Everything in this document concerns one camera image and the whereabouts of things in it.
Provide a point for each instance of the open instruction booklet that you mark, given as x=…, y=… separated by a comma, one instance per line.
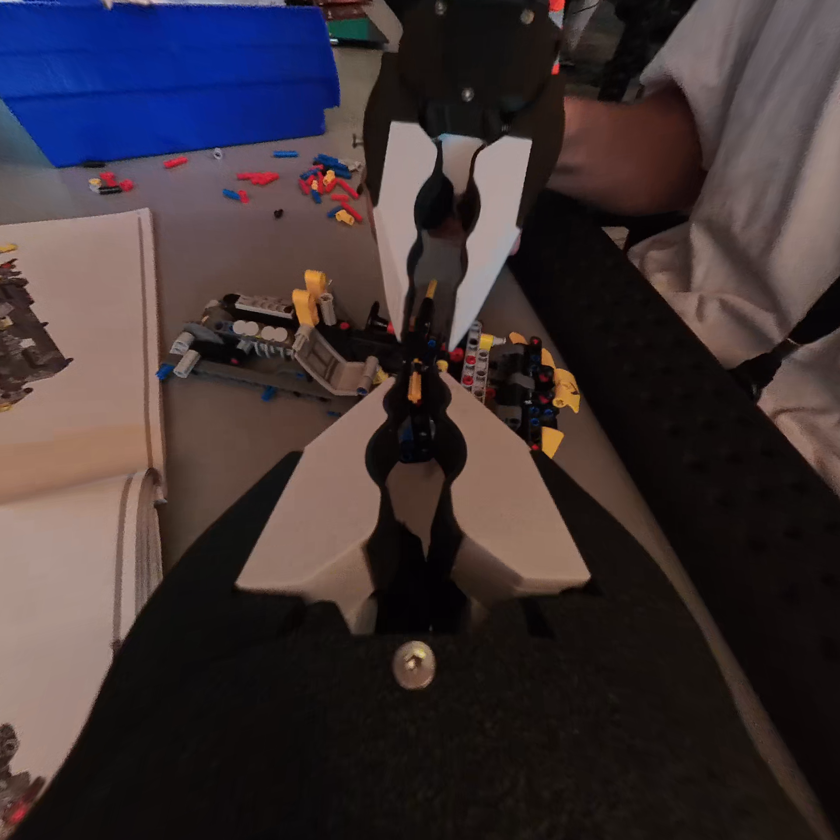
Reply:
x=79, y=394

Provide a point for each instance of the blue plastic bin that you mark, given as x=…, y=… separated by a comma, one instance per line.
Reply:
x=164, y=79

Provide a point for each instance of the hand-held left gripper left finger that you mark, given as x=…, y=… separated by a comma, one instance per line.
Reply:
x=315, y=525

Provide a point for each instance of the pile of red blue pins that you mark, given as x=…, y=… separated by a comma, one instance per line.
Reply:
x=325, y=184

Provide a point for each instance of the person's right forearm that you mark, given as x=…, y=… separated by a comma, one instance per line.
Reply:
x=623, y=151

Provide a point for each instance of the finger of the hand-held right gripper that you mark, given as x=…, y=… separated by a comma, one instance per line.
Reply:
x=397, y=210
x=499, y=216

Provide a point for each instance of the partly built lego car chassis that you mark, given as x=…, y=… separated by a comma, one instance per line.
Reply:
x=328, y=361

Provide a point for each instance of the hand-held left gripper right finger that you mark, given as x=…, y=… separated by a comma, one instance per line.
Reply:
x=512, y=525

